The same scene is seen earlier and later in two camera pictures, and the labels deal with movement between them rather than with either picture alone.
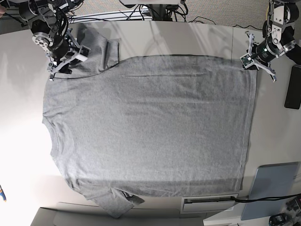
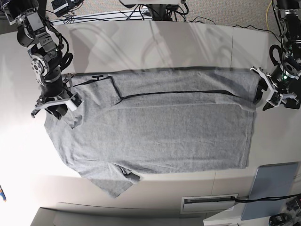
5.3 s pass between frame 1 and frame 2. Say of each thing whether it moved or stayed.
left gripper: moved
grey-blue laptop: stayed
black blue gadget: stayed
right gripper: moved
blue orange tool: stayed
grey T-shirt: moved
